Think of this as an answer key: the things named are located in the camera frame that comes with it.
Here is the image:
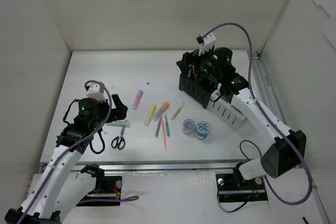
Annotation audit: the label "green highlighter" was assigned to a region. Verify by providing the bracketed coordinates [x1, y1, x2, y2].
[106, 120, 131, 127]

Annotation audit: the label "purple pink highlighter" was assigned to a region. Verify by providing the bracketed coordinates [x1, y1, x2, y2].
[132, 90, 143, 110]

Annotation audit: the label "yellow highlighter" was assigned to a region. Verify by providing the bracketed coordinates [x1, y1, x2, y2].
[144, 104, 156, 126]

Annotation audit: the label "purple blue pen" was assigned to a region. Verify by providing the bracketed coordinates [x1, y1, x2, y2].
[154, 117, 162, 138]

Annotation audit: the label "thin yellow pen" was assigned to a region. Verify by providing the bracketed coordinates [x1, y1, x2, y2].
[171, 102, 185, 121]

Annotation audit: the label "long orange pen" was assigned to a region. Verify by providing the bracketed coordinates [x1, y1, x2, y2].
[161, 120, 166, 151]

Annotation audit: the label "orange cap highlighter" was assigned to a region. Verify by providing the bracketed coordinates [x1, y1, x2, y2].
[152, 102, 170, 121]

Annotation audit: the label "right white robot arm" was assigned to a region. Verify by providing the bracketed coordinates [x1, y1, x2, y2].
[176, 47, 307, 188]

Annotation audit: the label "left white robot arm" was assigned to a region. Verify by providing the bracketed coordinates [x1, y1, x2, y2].
[5, 94, 128, 223]

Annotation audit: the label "black two-compartment organizer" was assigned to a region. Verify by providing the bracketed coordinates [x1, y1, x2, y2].
[178, 73, 217, 109]

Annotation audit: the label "white two-compartment organizer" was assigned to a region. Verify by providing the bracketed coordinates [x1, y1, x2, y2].
[207, 92, 246, 131]

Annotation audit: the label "pink blue tape roll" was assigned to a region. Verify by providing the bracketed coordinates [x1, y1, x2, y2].
[182, 119, 195, 134]

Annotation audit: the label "blue patterned tape roll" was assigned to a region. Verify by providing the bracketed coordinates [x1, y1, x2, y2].
[194, 121, 210, 140]

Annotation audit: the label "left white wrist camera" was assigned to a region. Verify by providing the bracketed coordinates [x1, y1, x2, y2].
[85, 82, 106, 103]

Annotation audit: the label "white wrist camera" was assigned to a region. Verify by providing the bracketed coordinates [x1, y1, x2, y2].
[196, 33, 216, 56]
[85, 82, 106, 103]

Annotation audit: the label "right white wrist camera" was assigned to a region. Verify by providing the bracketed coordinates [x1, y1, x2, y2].
[196, 33, 216, 56]

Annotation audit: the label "black handled scissors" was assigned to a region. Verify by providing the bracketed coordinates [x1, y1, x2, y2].
[111, 126, 126, 150]

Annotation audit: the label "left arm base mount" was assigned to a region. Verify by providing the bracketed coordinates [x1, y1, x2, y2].
[77, 164, 122, 207]

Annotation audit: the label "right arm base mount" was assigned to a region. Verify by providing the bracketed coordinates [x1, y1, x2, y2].
[215, 165, 268, 214]

